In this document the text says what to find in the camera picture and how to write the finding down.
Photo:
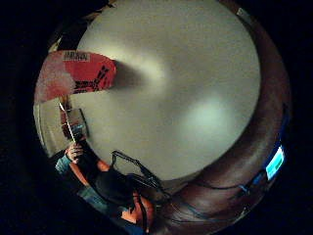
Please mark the small printed box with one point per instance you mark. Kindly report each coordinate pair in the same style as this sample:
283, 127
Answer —
76, 125

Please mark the the person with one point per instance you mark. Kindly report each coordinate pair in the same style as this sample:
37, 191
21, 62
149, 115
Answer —
112, 187

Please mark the red box with black print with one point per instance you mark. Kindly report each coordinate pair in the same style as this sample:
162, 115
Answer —
88, 70

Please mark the lit monitor screen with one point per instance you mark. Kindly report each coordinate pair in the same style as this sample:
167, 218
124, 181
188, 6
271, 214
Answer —
275, 163

